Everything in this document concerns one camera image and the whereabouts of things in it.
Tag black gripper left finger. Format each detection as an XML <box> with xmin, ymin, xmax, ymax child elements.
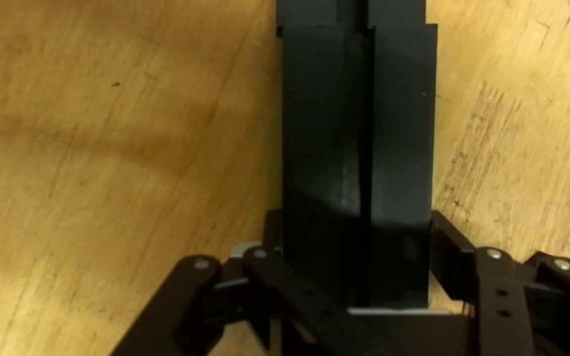
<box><xmin>108</xmin><ymin>208</ymin><xmax>391</xmax><ymax>356</ymax></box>

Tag long black track piece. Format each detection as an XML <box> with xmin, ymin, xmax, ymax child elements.
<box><xmin>283</xmin><ymin>24</ymin><xmax>437</xmax><ymax>309</ymax></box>

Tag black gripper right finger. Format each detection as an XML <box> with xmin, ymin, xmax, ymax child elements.
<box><xmin>429</xmin><ymin>212</ymin><xmax>570</xmax><ymax>356</ymax></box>

